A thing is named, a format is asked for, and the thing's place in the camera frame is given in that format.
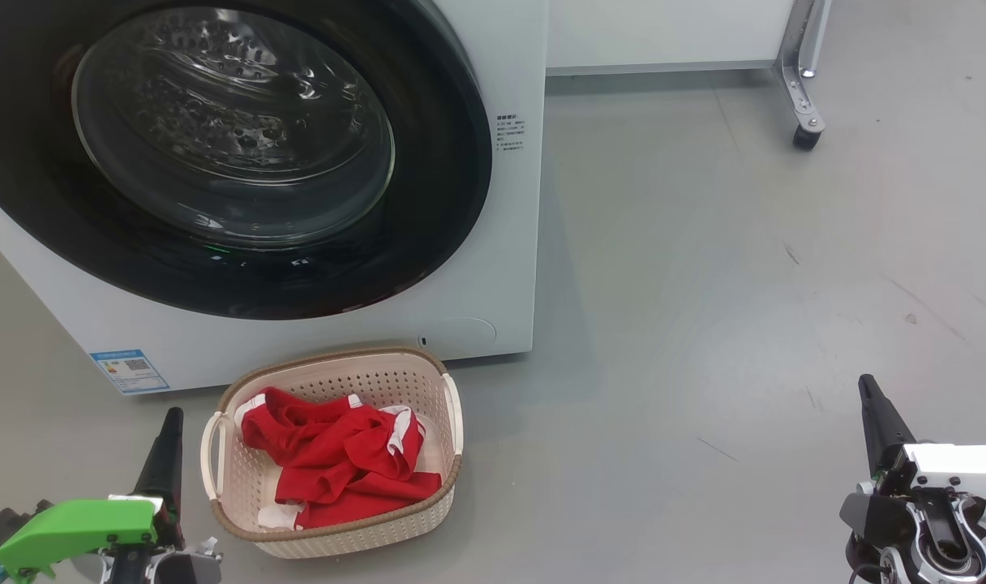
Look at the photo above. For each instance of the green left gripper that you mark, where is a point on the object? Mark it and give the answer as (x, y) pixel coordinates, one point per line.
(79, 527)

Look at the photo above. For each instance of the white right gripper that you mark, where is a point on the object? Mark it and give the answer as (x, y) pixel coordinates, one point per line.
(955, 466)

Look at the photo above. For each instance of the red white garment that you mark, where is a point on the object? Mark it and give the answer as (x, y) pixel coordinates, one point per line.
(339, 462)

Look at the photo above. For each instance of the round black glass washer door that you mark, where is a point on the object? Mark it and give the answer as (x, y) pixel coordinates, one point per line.
(428, 243)

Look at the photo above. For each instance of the cream perforated laundry basket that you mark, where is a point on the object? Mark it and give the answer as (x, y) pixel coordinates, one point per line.
(355, 377)

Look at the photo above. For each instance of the white washing machine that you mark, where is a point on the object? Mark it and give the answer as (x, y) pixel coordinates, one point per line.
(477, 341)

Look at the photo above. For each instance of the blue energy label sticker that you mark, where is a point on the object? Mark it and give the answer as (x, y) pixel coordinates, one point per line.
(130, 371)

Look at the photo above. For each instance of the small text label sticker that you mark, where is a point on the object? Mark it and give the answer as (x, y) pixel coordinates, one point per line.
(511, 134)

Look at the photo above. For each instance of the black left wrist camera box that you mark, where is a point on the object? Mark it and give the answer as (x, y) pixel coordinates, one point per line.
(10, 527)

